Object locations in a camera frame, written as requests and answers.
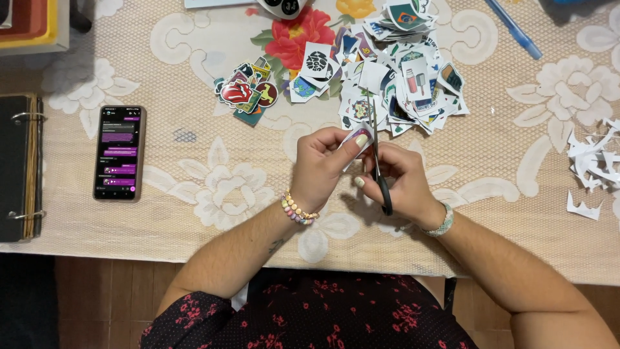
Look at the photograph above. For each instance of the heap of white paper scraps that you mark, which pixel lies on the heap of white paper scraps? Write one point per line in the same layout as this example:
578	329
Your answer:
596	157

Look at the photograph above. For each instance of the black smartphone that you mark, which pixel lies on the black smartphone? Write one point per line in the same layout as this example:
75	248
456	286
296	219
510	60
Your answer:
118	152

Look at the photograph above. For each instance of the person's right hand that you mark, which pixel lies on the person's right hand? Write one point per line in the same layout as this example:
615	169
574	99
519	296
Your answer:
407	189

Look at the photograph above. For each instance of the cluster of globe and brain stickers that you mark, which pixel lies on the cluster of globe and brain stickers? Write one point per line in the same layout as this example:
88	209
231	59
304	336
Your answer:
315	70

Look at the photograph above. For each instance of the small pile of trimmed stickers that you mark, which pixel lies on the small pile of trimmed stickers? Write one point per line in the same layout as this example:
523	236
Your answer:
244	92

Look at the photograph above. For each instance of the blue pen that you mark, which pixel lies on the blue pen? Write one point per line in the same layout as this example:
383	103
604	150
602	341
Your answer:
516	30

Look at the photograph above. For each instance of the white paper sheet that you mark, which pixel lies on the white paper sheet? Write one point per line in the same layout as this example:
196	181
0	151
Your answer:
218	3

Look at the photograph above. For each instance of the stack of red yellow boxes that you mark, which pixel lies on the stack of red yellow boxes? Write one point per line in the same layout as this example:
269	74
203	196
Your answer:
31	22

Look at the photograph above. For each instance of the black floral dress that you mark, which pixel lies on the black floral dress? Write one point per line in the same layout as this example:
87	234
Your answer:
315	315

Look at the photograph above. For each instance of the white device with black spots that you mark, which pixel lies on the white device with black spots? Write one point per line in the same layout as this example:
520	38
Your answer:
285	7

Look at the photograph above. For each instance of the heap of uncut printed stickers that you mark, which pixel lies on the heap of uncut printed stickers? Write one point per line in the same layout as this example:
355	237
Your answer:
411	82

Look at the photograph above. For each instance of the jagged white paper offcut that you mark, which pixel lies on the jagged white paper offcut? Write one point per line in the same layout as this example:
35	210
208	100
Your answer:
583	208

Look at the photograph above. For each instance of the beige lace tablecloth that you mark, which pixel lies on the beige lace tablecloth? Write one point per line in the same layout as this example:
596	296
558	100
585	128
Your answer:
193	145

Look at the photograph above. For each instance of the purple sticker paper piece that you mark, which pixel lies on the purple sticker paper piece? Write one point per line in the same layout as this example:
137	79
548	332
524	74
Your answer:
361	132

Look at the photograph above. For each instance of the dark cloth item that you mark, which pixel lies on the dark cloth item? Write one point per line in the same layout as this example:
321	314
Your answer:
581	8

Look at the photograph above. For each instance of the person's left hand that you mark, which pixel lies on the person's left hand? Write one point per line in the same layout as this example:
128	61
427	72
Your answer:
315	169

